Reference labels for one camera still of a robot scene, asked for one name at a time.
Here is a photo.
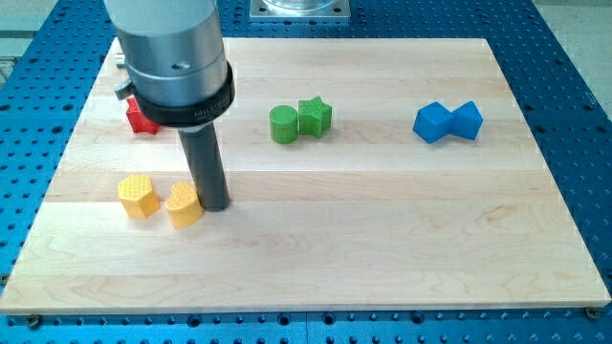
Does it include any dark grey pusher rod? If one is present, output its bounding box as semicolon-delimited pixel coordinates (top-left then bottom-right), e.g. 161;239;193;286
178;122;230;211

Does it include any yellow heart block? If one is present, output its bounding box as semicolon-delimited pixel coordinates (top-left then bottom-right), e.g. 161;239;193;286
165;182;204;228

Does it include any yellow hexagon block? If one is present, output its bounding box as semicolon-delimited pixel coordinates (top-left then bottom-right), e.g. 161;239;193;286
118;174;161;219

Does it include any red star block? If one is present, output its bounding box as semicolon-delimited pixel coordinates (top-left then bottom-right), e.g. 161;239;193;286
125;97;161;135

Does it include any green cylinder block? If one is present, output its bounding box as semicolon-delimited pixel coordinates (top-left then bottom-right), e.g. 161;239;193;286
269;105;298;144

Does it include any green star block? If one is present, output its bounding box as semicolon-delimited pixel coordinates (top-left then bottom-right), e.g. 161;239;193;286
298;97;332;138

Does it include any wooden board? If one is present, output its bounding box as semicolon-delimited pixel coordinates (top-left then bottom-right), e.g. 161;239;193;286
1;38;610;314

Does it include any blue cube block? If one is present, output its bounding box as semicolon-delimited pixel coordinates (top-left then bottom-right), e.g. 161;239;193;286
412;101;453;143

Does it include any left board corner screw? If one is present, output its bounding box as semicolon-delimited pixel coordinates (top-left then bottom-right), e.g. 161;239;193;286
26;314;42;331

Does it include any board corner screw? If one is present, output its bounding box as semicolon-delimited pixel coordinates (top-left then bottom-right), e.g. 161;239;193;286
26;314;42;331
584;307;601;321

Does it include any blue pentagon block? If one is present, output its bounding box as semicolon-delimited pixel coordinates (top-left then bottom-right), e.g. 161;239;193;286
449;100;484;140

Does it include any right board corner screw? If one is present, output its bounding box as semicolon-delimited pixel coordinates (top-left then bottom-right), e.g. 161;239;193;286
584;307;601;321

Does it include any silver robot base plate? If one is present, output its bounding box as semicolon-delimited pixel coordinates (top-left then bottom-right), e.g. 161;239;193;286
250;0;351;21

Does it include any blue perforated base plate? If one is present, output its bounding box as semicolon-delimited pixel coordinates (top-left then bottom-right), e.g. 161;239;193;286
1;0;611;343

